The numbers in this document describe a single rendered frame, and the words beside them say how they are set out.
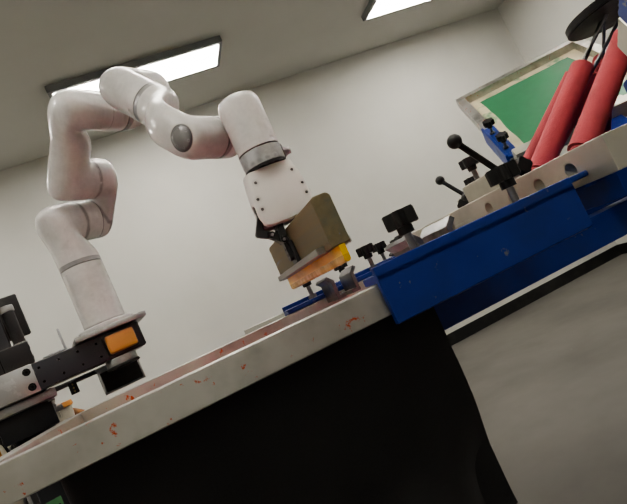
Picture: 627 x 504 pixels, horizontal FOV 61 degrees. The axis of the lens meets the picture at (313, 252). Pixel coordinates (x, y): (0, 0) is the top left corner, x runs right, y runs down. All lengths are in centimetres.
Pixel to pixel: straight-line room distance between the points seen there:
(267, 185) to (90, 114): 46
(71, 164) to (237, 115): 49
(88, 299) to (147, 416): 74
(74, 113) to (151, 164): 376
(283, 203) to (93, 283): 57
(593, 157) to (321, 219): 36
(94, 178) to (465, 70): 518
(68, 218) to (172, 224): 348
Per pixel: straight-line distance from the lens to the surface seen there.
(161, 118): 97
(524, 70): 274
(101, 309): 129
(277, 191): 89
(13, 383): 128
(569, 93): 131
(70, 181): 130
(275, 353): 58
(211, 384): 57
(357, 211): 507
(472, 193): 109
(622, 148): 78
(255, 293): 472
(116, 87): 112
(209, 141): 93
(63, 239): 132
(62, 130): 125
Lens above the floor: 101
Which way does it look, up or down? 4 degrees up
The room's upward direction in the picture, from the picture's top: 25 degrees counter-clockwise
